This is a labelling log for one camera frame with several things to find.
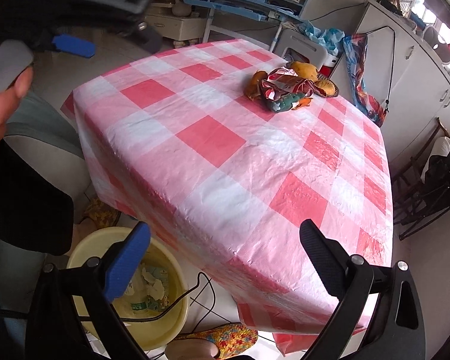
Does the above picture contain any green snack wrapper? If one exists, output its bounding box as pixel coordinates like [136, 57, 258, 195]
[265, 93, 312, 113]

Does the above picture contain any red snack bag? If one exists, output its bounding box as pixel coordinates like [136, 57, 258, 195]
[260, 67, 321, 106]

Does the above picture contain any orange mango peel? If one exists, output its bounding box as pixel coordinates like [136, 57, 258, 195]
[244, 71, 268, 101]

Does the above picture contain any clear water bottle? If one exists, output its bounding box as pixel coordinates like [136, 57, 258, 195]
[124, 280, 149, 311]

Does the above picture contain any yellow trash bin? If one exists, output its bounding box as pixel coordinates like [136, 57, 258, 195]
[66, 226, 190, 351]

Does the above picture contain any light green chair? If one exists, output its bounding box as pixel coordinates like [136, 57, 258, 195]
[3, 89, 93, 199]

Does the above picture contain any cream TV cabinet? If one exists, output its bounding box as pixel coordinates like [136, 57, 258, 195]
[145, 3, 206, 48]

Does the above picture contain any pink kettlebell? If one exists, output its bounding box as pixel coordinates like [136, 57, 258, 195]
[172, 0, 192, 17]

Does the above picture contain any black folding chair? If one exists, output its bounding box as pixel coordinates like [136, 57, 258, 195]
[391, 117, 450, 241]

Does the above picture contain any colourful slipper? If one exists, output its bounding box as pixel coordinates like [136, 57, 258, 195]
[166, 322, 258, 359]

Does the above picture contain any pink checkered tablecloth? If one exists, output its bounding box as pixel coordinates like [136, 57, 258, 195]
[62, 40, 393, 354]

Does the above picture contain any yellow mango right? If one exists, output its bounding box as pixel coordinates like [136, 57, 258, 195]
[314, 79, 338, 97]

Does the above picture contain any yellow mango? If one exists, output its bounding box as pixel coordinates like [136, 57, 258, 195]
[290, 61, 319, 82]
[314, 79, 338, 97]

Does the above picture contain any woven fruit basket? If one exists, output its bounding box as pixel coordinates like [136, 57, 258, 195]
[284, 63, 341, 99]

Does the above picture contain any blue study desk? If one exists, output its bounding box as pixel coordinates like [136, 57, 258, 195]
[184, 0, 312, 52]

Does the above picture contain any yellow mango left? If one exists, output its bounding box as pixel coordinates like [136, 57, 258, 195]
[290, 61, 319, 82]

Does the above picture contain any white cabinet row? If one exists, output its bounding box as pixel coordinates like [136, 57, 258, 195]
[355, 1, 450, 173]

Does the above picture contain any colourful hanging bag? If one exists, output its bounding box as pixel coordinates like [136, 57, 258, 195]
[343, 34, 389, 128]

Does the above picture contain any blue plastic bag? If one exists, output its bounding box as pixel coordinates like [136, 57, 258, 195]
[297, 20, 345, 57]

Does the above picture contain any white plastic stool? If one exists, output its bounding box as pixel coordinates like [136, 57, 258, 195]
[273, 29, 339, 70]

